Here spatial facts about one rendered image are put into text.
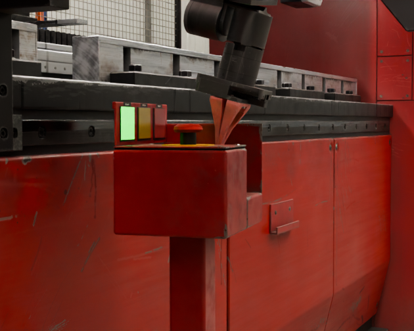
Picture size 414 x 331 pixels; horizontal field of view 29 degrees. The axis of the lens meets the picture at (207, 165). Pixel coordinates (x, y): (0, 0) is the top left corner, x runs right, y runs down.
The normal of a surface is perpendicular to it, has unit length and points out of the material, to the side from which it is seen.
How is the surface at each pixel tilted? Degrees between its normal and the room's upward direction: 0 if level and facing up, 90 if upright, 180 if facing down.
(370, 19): 90
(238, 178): 90
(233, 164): 90
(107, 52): 90
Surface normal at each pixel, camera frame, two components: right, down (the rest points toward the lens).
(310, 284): 0.90, 0.02
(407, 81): -0.44, 0.05
